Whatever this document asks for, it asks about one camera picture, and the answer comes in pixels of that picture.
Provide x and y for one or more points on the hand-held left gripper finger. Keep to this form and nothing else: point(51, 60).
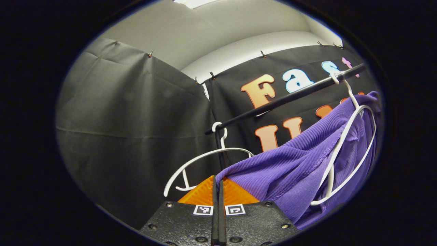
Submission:
point(215, 218)
point(222, 222)

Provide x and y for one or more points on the purple ribbed jacket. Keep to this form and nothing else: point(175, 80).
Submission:
point(280, 171)

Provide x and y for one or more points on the white clothes hanger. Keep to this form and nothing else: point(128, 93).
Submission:
point(333, 160)
point(205, 155)

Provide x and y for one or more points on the black clothes rack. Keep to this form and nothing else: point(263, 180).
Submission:
point(290, 97)

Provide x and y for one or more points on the black backdrop cloth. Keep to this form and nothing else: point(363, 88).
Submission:
point(119, 119)

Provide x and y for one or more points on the row of small black clips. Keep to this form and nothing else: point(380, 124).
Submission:
point(263, 54)

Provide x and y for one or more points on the ceiling light panel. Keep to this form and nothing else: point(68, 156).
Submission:
point(194, 2)

